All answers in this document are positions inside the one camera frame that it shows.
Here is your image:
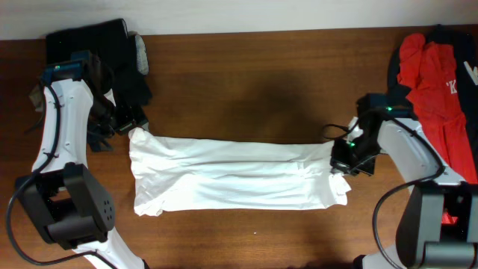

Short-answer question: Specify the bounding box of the red t-shirt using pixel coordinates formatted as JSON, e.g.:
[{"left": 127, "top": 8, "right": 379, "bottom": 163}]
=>
[{"left": 397, "top": 34, "right": 477, "bottom": 185}]

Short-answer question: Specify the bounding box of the black garment with white letters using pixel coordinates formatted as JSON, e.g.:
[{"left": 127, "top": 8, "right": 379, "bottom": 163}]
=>
[{"left": 387, "top": 25, "right": 477, "bottom": 158}]

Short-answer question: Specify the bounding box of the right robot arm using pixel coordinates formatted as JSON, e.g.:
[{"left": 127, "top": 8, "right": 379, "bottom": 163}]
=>
[{"left": 330, "top": 93, "right": 477, "bottom": 268}]

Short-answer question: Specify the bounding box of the black folded garment stack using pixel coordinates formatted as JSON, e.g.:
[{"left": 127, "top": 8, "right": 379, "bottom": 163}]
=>
[{"left": 46, "top": 19, "right": 152, "bottom": 106}]

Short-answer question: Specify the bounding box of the white robot print t-shirt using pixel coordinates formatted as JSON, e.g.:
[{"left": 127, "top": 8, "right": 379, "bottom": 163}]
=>
[{"left": 128, "top": 128, "right": 351, "bottom": 217}]

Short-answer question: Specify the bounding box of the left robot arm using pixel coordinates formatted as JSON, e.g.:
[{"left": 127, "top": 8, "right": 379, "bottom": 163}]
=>
[{"left": 5, "top": 51, "right": 148, "bottom": 268}]

